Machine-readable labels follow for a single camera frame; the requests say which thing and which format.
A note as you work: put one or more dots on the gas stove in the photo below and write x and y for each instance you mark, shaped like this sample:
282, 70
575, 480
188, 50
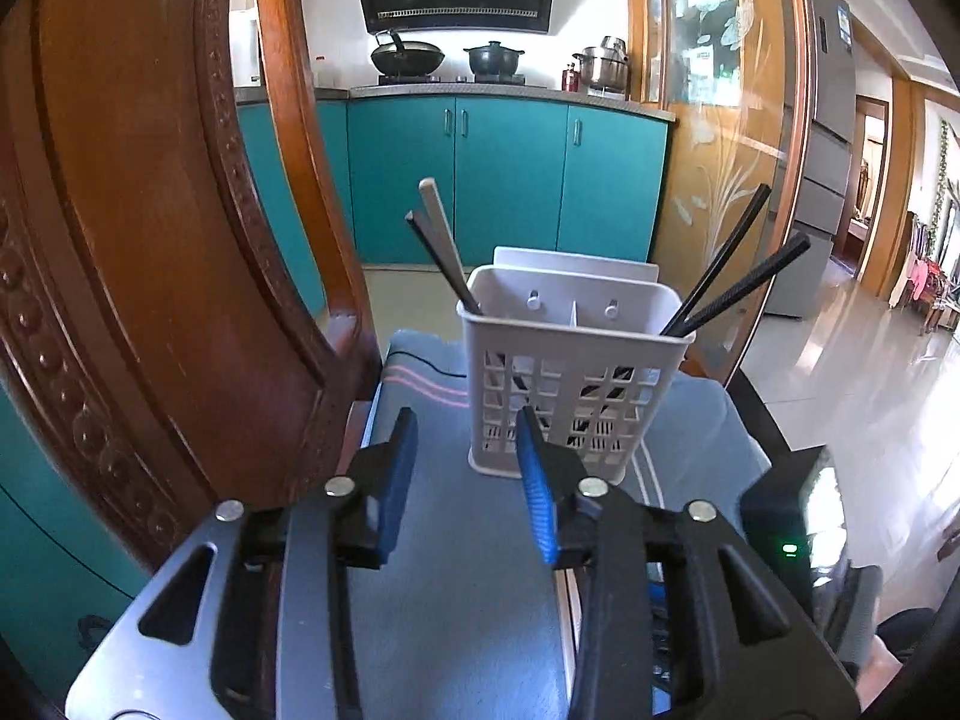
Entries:
450, 79

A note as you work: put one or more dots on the black wok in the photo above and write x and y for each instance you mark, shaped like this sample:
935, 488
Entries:
409, 56

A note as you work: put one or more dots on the red thermos bottle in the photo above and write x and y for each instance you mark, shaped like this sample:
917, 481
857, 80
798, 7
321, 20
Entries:
570, 80

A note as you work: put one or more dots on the silver refrigerator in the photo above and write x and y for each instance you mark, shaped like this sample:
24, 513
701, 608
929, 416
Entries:
825, 150

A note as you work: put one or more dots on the carved wooden chair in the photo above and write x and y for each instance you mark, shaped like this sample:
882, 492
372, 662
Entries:
150, 240

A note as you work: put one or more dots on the black chopstick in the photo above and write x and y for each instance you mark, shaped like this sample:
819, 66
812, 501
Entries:
731, 244
757, 266
442, 262

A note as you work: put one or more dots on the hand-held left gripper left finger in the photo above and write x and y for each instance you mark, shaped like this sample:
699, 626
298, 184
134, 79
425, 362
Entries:
394, 487

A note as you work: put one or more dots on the person's right hand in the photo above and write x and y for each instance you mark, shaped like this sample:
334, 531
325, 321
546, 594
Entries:
877, 671

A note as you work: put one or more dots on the grey kitchen countertop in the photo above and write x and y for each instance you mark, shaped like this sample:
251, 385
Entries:
525, 94

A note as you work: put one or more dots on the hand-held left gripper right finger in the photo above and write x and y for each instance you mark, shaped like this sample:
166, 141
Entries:
536, 499

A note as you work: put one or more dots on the black cooking pot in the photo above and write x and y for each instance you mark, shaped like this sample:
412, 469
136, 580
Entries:
493, 60

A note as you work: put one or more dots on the white countertop appliance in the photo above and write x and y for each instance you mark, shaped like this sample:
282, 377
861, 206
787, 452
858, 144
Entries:
245, 49

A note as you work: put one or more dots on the white plastic utensil basket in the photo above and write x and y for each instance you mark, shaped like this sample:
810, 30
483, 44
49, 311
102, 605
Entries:
525, 345

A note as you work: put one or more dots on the stainless steel pot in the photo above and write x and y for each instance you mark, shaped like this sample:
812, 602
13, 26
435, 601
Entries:
601, 67

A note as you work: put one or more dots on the hanging clothes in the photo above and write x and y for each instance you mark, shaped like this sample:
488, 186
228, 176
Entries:
930, 277

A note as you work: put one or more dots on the etched glass sliding door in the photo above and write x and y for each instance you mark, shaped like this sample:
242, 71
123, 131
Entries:
720, 127

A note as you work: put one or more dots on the beige chopstick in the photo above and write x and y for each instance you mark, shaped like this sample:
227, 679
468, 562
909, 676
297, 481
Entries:
439, 217

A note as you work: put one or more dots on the teal lower kitchen cabinets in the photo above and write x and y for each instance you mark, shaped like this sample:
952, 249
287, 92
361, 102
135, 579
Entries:
510, 180

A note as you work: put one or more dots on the blue-grey striped cloth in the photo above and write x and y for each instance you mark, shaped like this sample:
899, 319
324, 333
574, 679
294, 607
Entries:
450, 615

